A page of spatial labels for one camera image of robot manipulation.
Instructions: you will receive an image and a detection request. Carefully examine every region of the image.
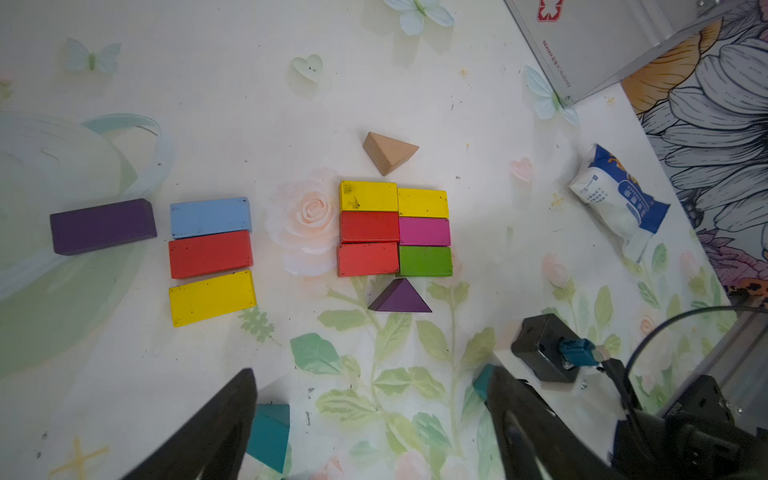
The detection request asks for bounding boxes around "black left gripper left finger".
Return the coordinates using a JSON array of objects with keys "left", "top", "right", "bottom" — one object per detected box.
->
[{"left": 125, "top": 368, "right": 257, "bottom": 479}]

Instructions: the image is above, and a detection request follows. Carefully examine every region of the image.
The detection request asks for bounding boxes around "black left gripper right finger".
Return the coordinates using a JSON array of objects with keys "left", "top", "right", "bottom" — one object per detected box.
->
[{"left": 486, "top": 366, "right": 623, "bottom": 479}]

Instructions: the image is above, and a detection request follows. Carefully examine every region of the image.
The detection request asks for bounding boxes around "teal block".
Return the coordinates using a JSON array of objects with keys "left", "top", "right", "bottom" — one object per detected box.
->
[
  {"left": 472, "top": 364, "right": 495, "bottom": 403},
  {"left": 246, "top": 404, "right": 290, "bottom": 474}
]

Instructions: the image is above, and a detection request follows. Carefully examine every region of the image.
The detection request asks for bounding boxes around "red block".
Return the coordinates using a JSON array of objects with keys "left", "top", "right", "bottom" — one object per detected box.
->
[
  {"left": 337, "top": 242, "right": 399, "bottom": 277},
  {"left": 340, "top": 211, "right": 400, "bottom": 243},
  {"left": 168, "top": 230, "right": 253, "bottom": 280}
]

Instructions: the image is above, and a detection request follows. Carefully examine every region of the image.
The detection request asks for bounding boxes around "purple triangle block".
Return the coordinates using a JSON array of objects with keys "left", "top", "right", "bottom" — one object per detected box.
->
[{"left": 368, "top": 278, "right": 432, "bottom": 313}]

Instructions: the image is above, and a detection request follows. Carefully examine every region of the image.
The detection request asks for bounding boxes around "green block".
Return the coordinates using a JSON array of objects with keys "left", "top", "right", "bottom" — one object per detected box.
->
[{"left": 398, "top": 246, "right": 453, "bottom": 277}]

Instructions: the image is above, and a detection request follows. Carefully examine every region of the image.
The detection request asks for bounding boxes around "blue grey triangle block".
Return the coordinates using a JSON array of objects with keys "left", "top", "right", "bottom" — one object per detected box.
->
[{"left": 170, "top": 197, "right": 252, "bottom": 240}]

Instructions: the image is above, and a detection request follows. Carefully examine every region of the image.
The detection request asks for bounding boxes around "magenta block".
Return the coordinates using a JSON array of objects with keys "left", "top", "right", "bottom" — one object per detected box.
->
[{"left": 399, "top": 217, "right": 451, "bottom": 247}]

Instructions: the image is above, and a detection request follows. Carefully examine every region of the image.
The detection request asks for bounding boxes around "purple rectangular block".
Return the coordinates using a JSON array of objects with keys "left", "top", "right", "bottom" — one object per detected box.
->
[{"left": 50, "top": 198, "right": 157, "bottom": 256}]

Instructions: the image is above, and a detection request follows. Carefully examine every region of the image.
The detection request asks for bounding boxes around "yellow block long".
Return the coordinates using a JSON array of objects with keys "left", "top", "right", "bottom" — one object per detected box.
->
[{"left": 340, "top": 180, "right": 399, "bottom": 212}]

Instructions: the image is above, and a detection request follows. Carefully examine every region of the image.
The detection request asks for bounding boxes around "natural wood triangle block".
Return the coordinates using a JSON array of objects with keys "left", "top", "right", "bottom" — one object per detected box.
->
[{"left": 363, "top": 132, "right": 419, "bottom": 176}]

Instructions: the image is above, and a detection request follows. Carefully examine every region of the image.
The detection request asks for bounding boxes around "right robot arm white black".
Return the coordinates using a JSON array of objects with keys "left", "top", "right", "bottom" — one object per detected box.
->
[{"left": 598, "top": 306, "right": 767, "bottom": 479}]

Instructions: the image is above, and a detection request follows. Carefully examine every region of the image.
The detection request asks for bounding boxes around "silver metal first-aid case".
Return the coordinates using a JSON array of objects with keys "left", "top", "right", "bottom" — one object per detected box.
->
[{"left": 505, "top": 0, "right": 747, "bottom": 106}]

